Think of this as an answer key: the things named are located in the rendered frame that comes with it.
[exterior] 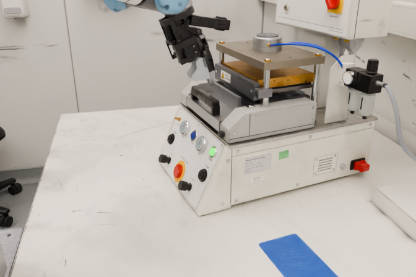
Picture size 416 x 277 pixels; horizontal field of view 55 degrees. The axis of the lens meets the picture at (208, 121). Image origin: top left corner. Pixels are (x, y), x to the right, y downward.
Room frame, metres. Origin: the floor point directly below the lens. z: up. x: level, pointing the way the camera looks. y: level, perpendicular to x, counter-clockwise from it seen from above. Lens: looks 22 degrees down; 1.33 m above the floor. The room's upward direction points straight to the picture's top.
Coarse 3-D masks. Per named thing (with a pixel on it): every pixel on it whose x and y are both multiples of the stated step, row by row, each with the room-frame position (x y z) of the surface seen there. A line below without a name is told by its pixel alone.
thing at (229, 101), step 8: (216, 88) 1.08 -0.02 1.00; (224, 88) 1.04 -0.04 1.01; (216, 96) 1.08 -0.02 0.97; (224, 96) 1.04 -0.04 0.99; (232, 96) 0.99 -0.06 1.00; (192, 104) 1.06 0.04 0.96; (200, 104) 1.02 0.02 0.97; (224, 104) 1.02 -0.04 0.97; (232, 104) 0.99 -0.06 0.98; (240, 104) 0.97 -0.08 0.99; (200, 112) 1.01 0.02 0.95; (208, 112) 0.97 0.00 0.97; (224, 112) 0.97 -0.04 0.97; (208, 120) 0.96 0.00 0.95; (216, 120) 0.92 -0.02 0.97; (216, 128) 0.92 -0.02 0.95
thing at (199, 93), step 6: (192, 90) 1.06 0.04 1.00; (198, 90) 1.03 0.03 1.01; (192, 96) 1.06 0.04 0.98; (198, 96) 1.02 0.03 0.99; (204, 96) 0.99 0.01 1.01; (210, 96) 0.97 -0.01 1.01; (204, 102) 0.98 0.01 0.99; (210, 102) 0.95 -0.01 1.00; (216, 102) 0.94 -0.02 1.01; (216, 108) 0.94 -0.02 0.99; (216, 114) 0.94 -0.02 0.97
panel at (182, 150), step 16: (176, 128) 1.10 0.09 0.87; (192, 128) 1.03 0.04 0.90; (176, 144) 1.06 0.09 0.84; (192, 144) 0.99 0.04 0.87; (208, 144) 0.92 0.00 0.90; (224, 144) 0.87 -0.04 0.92; (176, 160) 1.02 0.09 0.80; (192, 160) 0.95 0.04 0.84; (208, 160) 0.89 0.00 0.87; (192, 176) 0.92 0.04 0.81; (208, 176) 0.86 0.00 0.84; (192, 192) 0.88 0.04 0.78
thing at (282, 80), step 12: (240, 72) 1.04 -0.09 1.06; (252, 72) 1.03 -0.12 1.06; (276, 72) 1.03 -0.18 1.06; (288, 72) 1.03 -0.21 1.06; (300, 72) 1.03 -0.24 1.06; (312, 72) 1.03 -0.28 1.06; (276, 84) 0.98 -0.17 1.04; (288, 84) 0.99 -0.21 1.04; (300, 84) 1.01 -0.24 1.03; (312, 84) 1.02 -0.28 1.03
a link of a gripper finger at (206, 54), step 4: (204, 44) 0.98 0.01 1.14; (204, 48) 0.97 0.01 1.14; (208, 48) 0.96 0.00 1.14; (204, 52) 0.96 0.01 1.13; (208, 52) 0.96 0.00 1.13; (204, 56) 0.97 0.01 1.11; (208, 56) 0.96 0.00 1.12; (208, 60) 0.96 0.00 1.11; (212, 60) 0.97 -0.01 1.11; (208, 64) 0.98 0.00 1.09; (212, 64) 0.97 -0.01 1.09; (208, 68) 0.98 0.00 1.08; (212, 68) 0.98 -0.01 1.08
